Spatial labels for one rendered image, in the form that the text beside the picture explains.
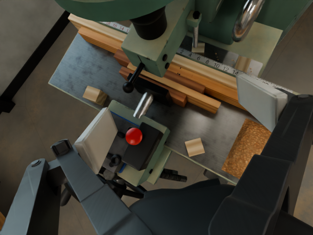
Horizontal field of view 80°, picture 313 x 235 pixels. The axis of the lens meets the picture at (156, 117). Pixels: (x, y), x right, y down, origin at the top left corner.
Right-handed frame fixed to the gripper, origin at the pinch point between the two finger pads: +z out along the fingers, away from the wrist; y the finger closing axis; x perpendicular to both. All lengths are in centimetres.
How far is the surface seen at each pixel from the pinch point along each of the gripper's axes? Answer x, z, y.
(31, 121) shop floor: -29, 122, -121
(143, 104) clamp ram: -5.5, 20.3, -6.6
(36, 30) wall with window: 36, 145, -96
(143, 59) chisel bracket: 3.7, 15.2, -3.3
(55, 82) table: 2.6, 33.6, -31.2
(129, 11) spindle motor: 8.9, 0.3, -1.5
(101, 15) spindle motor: 9.4, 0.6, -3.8
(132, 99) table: -5.7, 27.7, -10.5
